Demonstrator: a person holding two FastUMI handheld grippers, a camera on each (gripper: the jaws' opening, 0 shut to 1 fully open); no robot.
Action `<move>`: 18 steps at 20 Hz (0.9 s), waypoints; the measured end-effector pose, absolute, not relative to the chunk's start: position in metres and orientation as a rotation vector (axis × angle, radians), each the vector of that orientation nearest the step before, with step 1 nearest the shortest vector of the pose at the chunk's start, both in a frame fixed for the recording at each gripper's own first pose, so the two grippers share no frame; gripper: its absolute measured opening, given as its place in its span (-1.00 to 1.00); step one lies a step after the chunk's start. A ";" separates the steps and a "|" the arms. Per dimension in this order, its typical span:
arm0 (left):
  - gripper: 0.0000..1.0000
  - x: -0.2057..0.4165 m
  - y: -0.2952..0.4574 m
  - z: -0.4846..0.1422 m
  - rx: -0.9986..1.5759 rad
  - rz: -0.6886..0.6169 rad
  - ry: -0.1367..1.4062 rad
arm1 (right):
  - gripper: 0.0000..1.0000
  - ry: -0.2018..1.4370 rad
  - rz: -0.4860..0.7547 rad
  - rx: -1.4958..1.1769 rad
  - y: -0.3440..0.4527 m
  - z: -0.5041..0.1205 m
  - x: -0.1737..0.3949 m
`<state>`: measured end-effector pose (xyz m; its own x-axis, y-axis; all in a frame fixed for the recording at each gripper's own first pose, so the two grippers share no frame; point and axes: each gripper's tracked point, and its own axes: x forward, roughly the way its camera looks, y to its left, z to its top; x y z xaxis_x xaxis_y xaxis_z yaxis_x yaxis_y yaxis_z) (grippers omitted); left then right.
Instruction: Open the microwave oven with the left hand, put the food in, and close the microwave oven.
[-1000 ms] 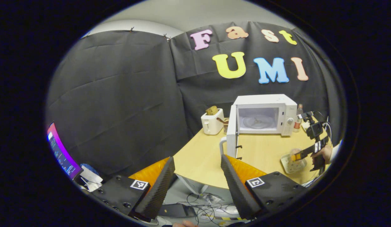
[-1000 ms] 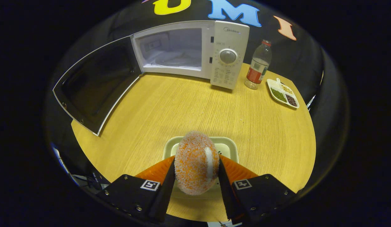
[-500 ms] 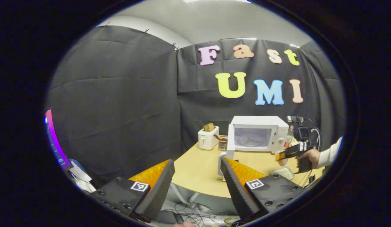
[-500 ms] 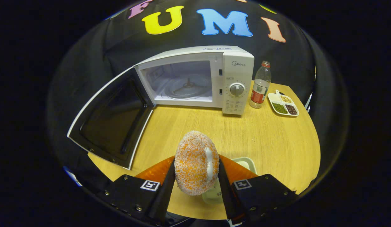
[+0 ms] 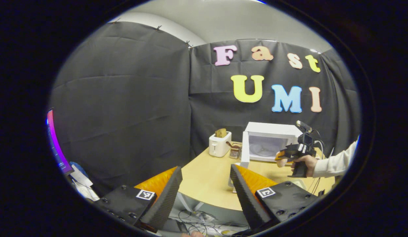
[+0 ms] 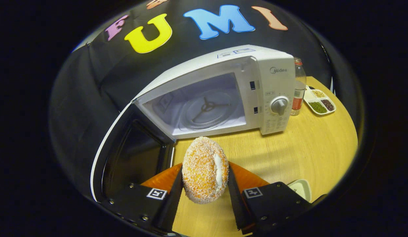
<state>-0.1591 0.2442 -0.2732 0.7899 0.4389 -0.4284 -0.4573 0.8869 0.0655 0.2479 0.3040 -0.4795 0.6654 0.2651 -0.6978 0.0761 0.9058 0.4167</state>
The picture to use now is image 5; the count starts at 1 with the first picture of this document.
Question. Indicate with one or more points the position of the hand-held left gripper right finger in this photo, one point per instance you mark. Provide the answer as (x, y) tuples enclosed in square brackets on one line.
[(245, 197)]

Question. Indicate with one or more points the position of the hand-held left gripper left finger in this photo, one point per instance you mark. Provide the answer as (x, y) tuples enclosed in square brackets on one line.
[(167, 197)]

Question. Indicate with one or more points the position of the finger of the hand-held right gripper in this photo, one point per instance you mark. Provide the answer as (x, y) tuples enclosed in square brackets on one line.
[(291, 151)]

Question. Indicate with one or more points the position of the peach round bun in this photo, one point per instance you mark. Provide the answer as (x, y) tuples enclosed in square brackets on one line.
[(282, 163)]

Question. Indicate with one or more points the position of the white microwave oven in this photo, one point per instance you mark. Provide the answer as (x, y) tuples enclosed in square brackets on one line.
[(273, 130)]

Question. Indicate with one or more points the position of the metal utensil holder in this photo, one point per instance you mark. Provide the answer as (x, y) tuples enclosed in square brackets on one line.
[(235, 153)]

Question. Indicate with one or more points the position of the brown wooden spoon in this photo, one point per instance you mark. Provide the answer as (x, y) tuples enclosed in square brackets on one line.
[(230, 144)]

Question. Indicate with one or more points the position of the white toaster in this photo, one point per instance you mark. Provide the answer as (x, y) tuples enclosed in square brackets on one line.
[(218, 146)]

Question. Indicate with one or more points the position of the brown bread slice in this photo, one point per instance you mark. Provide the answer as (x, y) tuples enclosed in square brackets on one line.
[(221, 133)]

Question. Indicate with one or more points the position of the pile of white papers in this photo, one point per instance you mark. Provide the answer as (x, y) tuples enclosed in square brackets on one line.
[(82, 181)]

